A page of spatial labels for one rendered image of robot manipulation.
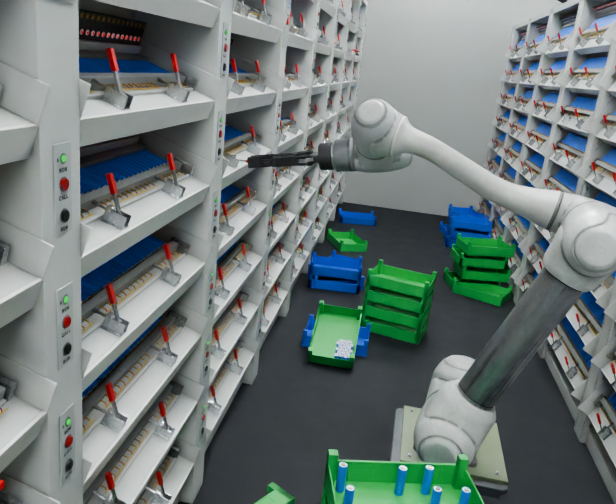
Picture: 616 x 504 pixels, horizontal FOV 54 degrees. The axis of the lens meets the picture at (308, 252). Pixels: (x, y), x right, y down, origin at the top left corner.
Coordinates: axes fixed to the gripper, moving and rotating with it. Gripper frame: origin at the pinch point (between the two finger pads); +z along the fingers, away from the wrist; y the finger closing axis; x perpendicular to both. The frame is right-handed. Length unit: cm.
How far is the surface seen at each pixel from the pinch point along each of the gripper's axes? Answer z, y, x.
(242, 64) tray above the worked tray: 14, 44, 28
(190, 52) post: 7.4, -25.5, 28.7
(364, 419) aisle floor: -20, 34, -102
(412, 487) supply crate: -39, -53, -65
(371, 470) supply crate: -30, -54, -60
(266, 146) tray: 8.8, 44.3, -0.4
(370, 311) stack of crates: -18, 114, -91
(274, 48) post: 3, 45, 32
